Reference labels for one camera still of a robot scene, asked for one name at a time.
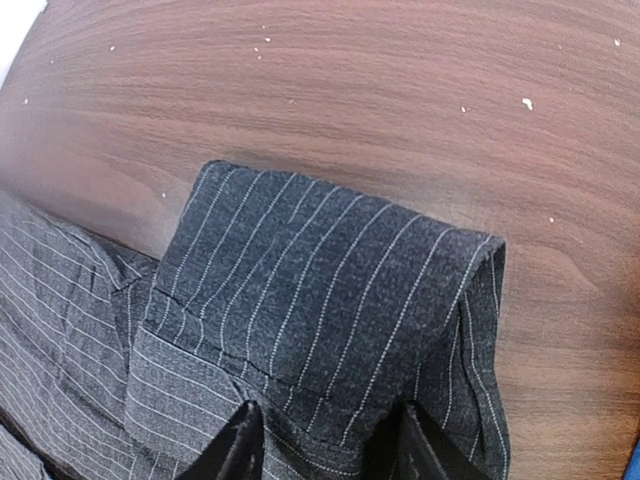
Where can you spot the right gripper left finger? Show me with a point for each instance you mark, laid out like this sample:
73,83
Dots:
237,451

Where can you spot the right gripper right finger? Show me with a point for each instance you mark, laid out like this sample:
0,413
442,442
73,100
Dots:
409,444

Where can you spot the dark pinstriped long sleeve shirt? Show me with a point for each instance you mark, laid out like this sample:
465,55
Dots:
324,305

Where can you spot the blue checkered folded shirt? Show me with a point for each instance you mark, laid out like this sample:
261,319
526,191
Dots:
632,471

